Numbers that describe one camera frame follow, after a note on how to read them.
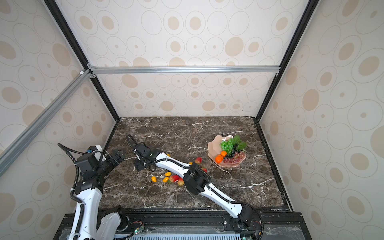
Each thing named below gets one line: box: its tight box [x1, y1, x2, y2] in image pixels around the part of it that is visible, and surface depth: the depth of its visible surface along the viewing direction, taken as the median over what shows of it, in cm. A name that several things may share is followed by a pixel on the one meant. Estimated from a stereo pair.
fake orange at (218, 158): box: [215, 154, 223, 164], surface depth 94 cm
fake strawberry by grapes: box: [194, 156, 203, 164], surface depth 96 cm
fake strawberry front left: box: [169, 175, 179, 183], surface depth 89 cm
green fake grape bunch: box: [220, 135, 247, 155], surface depth 98 cm
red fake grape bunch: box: [223, 151, 245, 164], surface depth 91 cm
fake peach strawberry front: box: [177, 177, 185, 186], surface depth 87 cm
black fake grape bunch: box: [225, 144, 242, 158], surface depth 96 cm
